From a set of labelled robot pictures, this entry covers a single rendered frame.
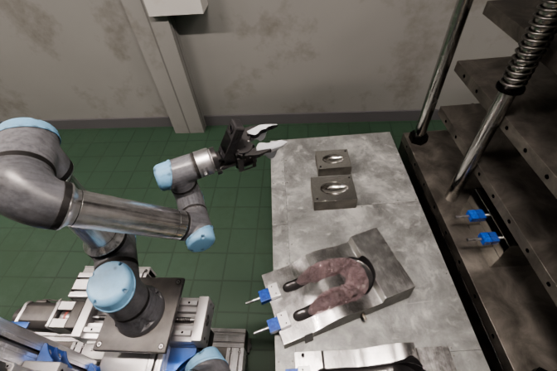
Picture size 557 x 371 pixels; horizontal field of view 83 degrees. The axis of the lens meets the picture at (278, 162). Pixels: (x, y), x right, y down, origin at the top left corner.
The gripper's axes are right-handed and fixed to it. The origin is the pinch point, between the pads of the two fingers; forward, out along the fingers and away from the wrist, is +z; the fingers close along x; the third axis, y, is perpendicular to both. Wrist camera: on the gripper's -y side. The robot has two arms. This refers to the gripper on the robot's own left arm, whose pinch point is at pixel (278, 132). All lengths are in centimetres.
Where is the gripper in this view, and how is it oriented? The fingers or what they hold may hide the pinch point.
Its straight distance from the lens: 90.2
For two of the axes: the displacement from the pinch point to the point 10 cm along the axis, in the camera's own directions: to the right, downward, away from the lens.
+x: 4.0, 7.4, -5.5
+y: 0.1, 5.9, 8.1
